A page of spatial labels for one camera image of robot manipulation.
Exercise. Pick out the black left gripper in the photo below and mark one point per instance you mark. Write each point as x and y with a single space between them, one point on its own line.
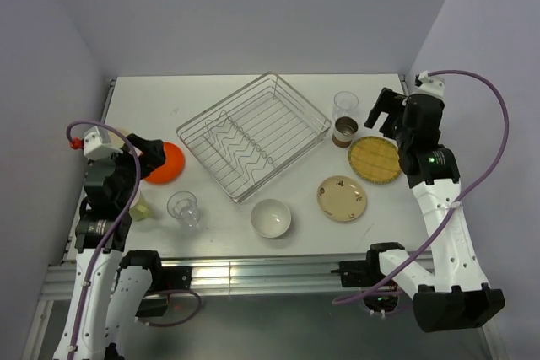
153 153

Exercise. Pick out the pale yellow mug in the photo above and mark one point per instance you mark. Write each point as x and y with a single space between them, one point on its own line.
139 208

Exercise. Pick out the clear glass near rack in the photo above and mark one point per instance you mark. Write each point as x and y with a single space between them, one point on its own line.
345 104

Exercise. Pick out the cream floral plate right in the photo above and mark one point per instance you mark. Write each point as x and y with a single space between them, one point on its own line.
341 199

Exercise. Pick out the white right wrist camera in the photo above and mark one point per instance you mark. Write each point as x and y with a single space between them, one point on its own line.
433 86

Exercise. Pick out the brown white ceramic cup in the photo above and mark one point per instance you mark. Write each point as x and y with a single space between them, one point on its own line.
344 130

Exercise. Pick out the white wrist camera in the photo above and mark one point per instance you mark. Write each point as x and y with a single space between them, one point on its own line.
97 144
433 86

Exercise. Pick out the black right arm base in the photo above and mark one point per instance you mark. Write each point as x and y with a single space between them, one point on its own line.
366 273

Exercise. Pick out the white ceramic bowl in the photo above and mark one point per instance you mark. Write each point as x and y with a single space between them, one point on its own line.
270 218

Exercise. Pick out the aluminium table front rail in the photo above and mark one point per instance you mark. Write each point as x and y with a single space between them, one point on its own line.
266 275

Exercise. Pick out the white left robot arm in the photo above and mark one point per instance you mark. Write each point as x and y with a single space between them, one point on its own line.
110 282

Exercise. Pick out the metal wire dish rack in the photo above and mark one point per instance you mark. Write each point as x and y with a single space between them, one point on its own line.
252 135

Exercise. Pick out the yellow woven pattern plate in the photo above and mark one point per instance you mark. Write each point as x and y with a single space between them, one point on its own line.
374 159

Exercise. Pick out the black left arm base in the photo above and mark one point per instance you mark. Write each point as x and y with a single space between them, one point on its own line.
163 278

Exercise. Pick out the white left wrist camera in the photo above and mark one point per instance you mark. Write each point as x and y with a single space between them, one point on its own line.
97 144

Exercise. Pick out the clear faceted drinking glass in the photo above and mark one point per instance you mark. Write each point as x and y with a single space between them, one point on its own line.
183 207

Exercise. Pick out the orange plate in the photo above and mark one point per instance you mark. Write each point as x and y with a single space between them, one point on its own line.
171 169

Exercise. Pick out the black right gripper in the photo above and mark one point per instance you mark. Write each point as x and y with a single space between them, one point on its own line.
390 102

